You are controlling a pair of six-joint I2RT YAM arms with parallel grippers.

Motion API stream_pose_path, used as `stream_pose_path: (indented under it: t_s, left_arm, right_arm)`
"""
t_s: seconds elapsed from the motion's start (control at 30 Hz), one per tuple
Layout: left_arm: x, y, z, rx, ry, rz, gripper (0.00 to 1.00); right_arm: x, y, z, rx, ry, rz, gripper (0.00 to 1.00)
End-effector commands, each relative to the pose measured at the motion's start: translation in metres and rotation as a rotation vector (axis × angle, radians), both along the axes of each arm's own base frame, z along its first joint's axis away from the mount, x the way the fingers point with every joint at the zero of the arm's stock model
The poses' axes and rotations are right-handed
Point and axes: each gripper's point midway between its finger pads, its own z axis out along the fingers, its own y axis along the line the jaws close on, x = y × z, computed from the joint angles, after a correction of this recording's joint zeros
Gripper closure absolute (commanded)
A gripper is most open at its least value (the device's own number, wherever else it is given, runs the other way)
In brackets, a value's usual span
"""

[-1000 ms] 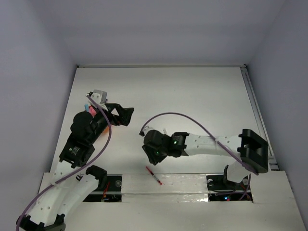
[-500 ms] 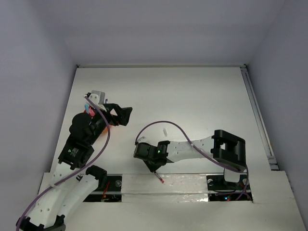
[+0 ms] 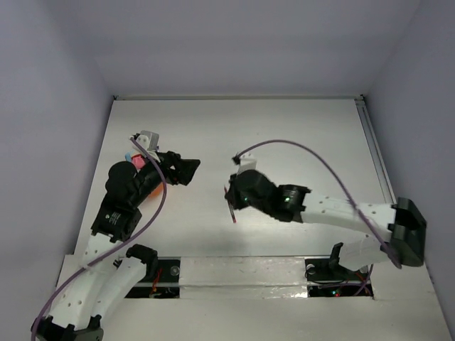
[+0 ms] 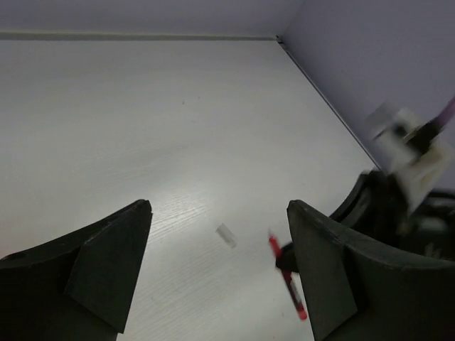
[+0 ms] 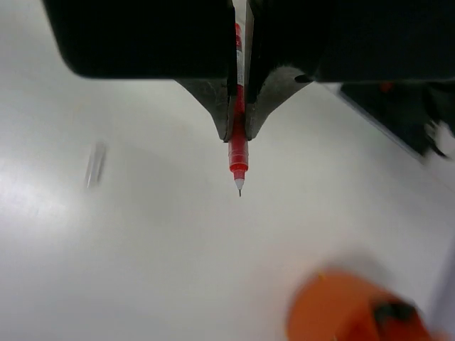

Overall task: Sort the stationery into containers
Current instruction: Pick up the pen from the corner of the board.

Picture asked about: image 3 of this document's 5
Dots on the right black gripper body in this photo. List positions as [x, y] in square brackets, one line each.
[239, 201]

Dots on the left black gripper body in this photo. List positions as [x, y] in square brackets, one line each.
[168, 172]

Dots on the red gel pen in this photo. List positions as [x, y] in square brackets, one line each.
[232, 214]

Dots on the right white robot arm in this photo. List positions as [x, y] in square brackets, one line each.
[391, 232]

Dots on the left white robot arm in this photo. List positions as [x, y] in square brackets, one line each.
[112, 263]

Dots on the orange pen holder cup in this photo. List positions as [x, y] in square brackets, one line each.
[157, 191]

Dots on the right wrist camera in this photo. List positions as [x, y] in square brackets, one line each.
[244, 162]

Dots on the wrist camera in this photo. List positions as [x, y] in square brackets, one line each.
[148, 140]
[244, 162]

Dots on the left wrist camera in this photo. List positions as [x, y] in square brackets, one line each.
[148, 140]

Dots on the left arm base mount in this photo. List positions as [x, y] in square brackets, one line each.
[163, 285]

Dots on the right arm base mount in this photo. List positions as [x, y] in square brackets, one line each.
[326, 278]

